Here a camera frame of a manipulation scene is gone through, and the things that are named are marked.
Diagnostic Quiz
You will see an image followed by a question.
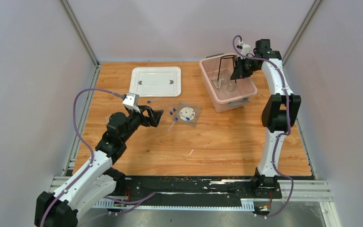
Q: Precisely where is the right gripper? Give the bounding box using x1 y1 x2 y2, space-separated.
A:
231 55 259 80

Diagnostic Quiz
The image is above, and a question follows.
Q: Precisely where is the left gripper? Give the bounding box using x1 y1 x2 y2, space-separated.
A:
121 105 164 143

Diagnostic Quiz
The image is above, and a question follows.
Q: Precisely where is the black metal tripod stand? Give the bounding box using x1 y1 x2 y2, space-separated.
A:
217 54 236 89

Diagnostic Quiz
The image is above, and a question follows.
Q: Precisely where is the white clay triangle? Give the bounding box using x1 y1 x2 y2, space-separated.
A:
212 78 227 91

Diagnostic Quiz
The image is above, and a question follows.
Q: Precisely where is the clear test tube rack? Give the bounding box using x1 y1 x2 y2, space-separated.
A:
104 113 114 124

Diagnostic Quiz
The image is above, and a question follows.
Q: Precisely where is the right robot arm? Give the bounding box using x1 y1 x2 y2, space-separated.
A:
230 35 301 198

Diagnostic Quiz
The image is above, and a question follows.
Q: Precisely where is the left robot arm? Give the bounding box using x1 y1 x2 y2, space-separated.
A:
34 105 164 227

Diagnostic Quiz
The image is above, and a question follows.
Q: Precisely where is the pink plastic bin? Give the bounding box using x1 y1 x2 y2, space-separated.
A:
199 53 258 113

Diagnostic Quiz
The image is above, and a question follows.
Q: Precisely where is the white plastic lid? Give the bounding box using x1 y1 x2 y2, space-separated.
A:
129 66 182 97

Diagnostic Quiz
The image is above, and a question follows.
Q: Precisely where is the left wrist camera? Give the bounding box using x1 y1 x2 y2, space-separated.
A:
122 93 141 113

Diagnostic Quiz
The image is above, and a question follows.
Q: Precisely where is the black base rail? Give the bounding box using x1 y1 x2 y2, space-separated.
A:
112 175 282 207

